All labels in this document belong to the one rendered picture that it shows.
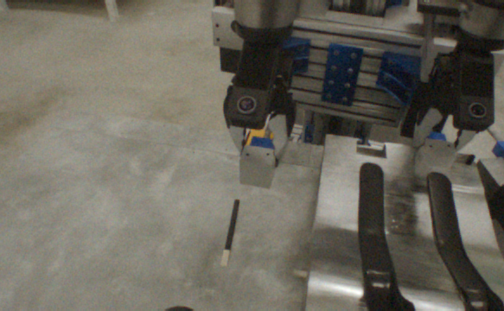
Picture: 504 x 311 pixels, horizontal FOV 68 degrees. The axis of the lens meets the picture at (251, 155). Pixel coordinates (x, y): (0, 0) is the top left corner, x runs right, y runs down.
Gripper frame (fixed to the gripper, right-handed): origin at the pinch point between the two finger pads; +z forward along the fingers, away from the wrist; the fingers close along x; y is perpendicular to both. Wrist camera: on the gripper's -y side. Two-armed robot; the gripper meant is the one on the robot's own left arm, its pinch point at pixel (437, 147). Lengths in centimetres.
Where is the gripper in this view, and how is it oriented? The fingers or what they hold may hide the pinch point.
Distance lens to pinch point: 71.7
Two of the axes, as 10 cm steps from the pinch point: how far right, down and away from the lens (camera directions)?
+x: -9.7, -1.5, 1.6
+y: 2.2, -6.6, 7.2
